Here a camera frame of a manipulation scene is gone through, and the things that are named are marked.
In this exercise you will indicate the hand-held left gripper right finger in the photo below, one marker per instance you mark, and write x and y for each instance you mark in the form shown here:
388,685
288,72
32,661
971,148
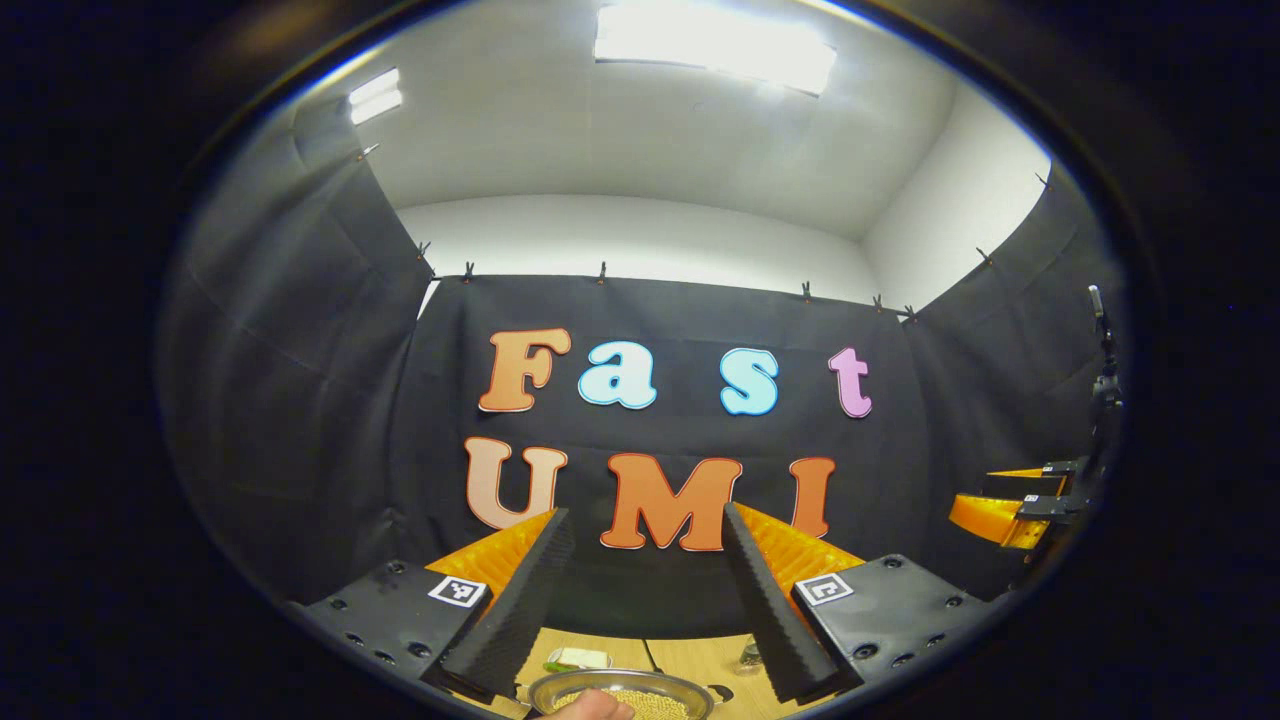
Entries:
770,620

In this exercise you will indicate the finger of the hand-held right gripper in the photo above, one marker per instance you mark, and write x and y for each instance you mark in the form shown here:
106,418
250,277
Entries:
1030,472
985,515

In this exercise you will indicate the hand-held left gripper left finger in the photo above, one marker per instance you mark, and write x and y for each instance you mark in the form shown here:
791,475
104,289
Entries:
520,610

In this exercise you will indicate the stainless steel pot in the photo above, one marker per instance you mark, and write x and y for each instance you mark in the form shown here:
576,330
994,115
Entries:
560,682

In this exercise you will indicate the heap of soybeans in pot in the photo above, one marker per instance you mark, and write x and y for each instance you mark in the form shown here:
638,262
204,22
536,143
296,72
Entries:
660,705

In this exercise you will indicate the clear plastic water bottle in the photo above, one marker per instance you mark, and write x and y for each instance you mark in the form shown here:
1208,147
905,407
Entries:
750,655

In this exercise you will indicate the sandwich on white plate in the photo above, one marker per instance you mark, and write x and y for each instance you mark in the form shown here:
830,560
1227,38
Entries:
578,658

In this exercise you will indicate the large ceiling light panel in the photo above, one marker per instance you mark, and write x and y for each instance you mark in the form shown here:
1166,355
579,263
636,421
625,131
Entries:
715,45

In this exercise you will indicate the small ceiling light panel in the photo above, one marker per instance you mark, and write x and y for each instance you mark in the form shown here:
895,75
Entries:
375,95

